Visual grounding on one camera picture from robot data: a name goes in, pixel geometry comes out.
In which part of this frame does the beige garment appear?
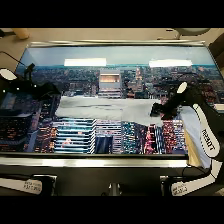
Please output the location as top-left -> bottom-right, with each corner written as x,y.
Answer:
183,129 -> 204,168

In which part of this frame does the black cable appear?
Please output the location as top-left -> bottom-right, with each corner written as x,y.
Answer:
0,50 -> 28,72
179,165 -> 212,180

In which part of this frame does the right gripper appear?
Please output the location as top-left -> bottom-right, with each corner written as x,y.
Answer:
149,101 -> 178,121

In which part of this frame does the pale grey shirt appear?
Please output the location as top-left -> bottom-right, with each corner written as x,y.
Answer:
54,95 -> 165,128

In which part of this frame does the white garment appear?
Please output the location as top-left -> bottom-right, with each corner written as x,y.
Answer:
179,105 -> 213,170

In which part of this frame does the silver frame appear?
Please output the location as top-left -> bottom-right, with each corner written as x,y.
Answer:
0,39 -> 224,197

